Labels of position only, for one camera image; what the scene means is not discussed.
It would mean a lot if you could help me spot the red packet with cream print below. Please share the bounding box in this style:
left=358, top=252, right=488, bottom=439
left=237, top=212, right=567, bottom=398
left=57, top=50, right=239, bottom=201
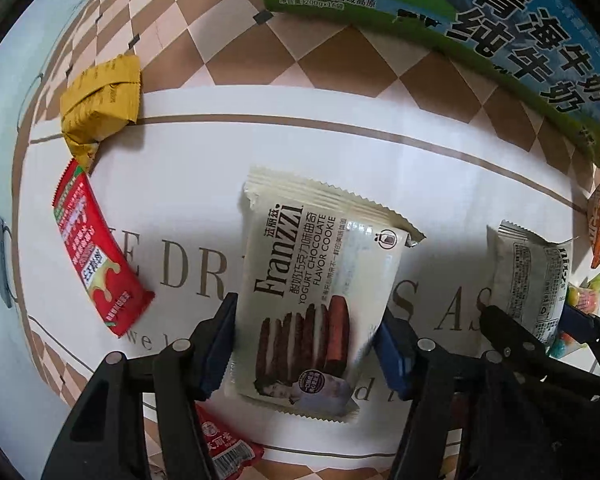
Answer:
left=51, top=159, right=157, bottom=339

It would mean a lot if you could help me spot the mustard yellow snack packet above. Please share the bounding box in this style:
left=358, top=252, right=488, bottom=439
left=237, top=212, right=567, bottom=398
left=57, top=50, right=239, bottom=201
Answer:
left=59, top=54, right=144, bottom=173

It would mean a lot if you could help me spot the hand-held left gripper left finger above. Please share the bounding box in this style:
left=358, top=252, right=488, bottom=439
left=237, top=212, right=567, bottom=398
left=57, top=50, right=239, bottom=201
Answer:
left=55, top=292, right=239, bottom=480

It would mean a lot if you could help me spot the clear bag of colourful candy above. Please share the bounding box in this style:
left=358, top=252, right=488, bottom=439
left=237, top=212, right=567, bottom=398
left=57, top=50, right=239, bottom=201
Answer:
left=550, top=272, right=600, bottom=359

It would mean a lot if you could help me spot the white snack packet black text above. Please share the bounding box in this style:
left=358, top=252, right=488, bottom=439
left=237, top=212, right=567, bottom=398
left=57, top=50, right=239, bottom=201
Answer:
left=486, top=219, right=577, bottom=358

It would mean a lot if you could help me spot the cream chocolate cookie packet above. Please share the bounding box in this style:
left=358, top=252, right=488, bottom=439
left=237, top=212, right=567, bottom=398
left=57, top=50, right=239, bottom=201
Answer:
left=227, top=166, right=426, bottom=425

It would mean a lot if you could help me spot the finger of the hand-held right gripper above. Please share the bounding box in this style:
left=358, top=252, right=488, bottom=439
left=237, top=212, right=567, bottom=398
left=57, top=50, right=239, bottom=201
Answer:
left=561, top=304, right=600, bottom=363
left=479, top=304, right=600, bottom=413

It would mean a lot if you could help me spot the red snack packet with barcode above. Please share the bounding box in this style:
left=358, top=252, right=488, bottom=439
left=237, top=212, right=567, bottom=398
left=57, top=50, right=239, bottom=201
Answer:
left=194, top=402, right=267, bottom=480

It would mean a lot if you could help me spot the checked brown and white tablecloth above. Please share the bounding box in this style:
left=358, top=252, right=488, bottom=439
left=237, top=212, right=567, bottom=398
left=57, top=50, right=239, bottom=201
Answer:
left=15, top=0, right=600, bottom=468

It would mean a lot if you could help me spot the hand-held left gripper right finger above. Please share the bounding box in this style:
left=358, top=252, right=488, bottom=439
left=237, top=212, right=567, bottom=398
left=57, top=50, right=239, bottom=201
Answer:
left=372, top=307, right=573, bottom=480

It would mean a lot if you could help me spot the grey tablecloth clip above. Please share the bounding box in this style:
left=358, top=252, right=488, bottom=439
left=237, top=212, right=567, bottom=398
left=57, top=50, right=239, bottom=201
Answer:
left=0, top=214, right=17, bottom=309

